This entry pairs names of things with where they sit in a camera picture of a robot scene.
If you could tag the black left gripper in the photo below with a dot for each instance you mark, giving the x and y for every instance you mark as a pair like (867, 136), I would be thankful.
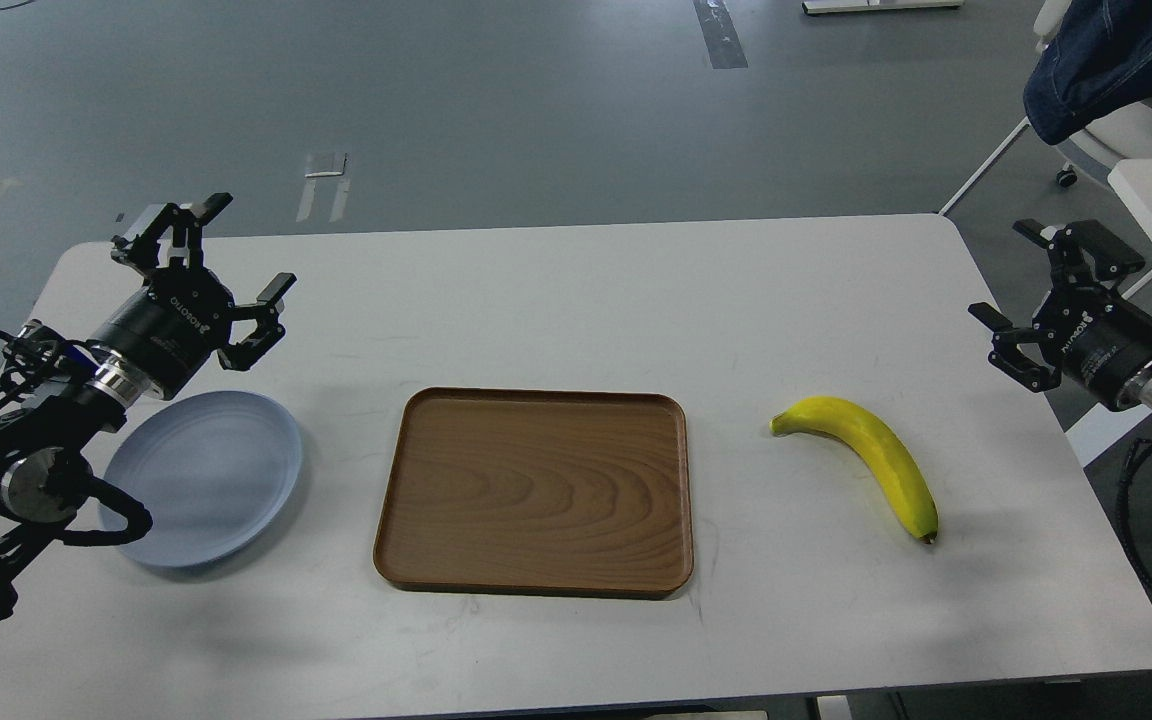
(171, 325)

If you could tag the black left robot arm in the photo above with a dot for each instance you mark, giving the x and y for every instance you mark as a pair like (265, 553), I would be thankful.
(57, 394)

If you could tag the light blue plate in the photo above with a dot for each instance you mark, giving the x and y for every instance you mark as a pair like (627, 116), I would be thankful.
(214, 471)

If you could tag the yellow banana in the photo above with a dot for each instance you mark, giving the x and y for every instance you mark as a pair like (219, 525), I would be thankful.
(888, 459)

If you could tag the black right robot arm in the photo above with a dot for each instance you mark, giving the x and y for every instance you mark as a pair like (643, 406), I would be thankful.
(1140, 454)

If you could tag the brown wooden tray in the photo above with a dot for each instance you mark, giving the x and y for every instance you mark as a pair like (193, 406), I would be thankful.
(535, 491)

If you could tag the white table frame base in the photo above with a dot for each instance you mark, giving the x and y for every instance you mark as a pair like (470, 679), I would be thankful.
(839, 7)

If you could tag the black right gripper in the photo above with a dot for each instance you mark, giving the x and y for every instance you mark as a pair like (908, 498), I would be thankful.
(1083, 329)

